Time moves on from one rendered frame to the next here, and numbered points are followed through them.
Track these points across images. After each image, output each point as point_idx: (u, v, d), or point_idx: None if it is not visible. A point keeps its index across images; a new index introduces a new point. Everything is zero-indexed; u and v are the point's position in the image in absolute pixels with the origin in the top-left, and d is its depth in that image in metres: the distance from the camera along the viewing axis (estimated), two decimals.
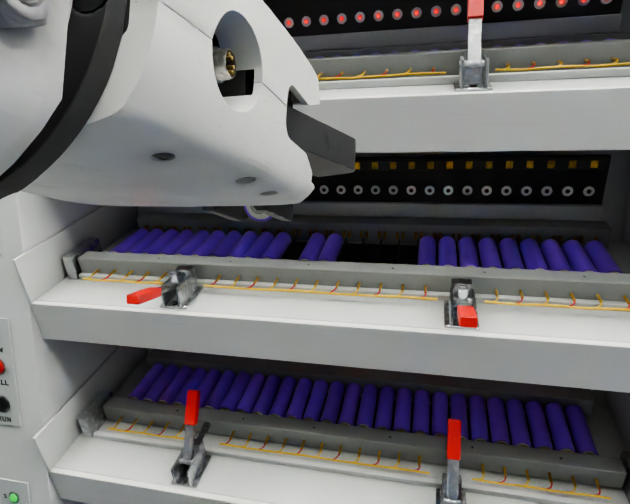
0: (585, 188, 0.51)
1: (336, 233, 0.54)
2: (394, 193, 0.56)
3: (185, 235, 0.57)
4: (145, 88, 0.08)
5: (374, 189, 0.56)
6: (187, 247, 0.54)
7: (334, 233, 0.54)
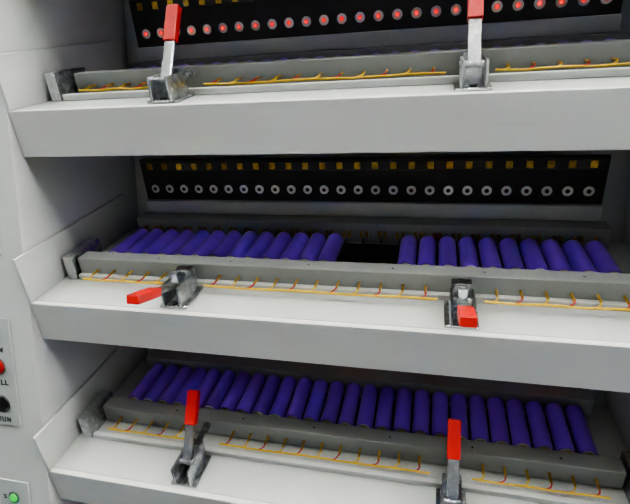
0: (585, 188, 0.51)
1: (336, 233, 0.54)
2: (394, 193, 0.56)
3: (185, 235, 0.57)
4: None
5: (374, 189, 0.56)
6: (187, 247, 0.54)
7: (334, 233, 0.54)
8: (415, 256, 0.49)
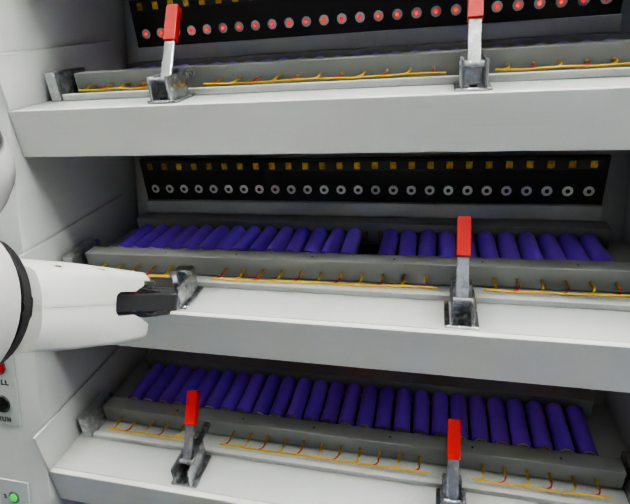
0: (585, 188, 0.51)
1: (339, 227, 0.56)
2: (394, 193, 0.56)
3: (190, 230, 0.59)
4: None
5: (374, 189, 0.56)
6: (192, 241, 0.55)
7: (337, 227, 0.56)
8: (415, 249, 0.51)
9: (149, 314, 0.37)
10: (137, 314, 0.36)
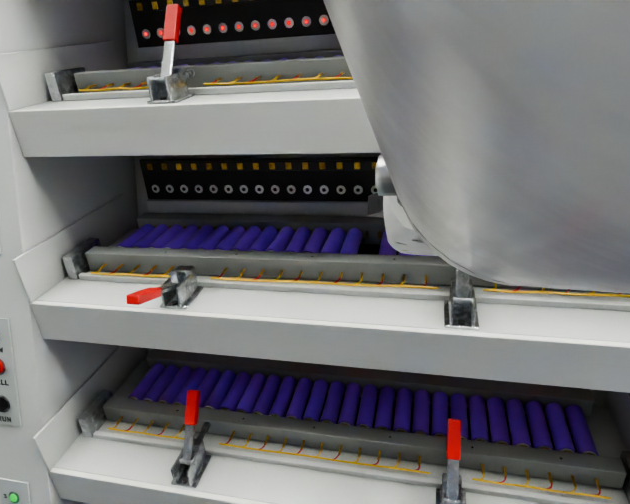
0: None
1: (339, 227, 0.56)
2: None
3: (190, 230, 0.59)
4: None
5: (374, 189, 0.56)
6: (192, 241, 0.55)
7: (337, 227, 0.56)
8: None
9: None
10: None
